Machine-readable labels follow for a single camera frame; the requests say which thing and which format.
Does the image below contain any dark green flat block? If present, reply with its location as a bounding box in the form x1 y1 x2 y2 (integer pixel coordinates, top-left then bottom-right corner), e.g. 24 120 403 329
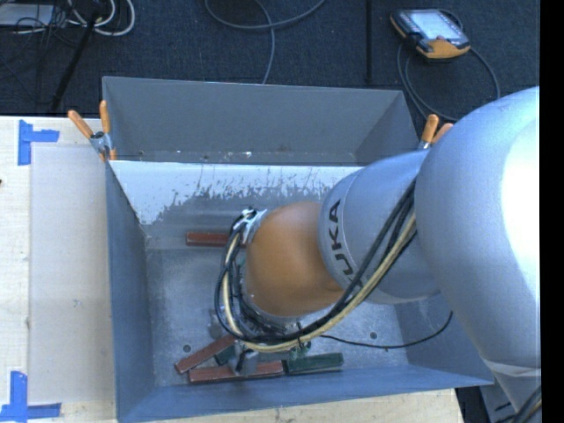
286 352 345 375
213 344 239 367

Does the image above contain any red-brown flat block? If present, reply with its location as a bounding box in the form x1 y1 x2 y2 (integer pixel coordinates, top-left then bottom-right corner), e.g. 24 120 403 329
174 334 238 375
185 231 231 249
188 360 286 385

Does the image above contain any grey metal bin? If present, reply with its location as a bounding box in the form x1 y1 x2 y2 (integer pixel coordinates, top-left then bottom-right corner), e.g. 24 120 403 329
101 75 495 423

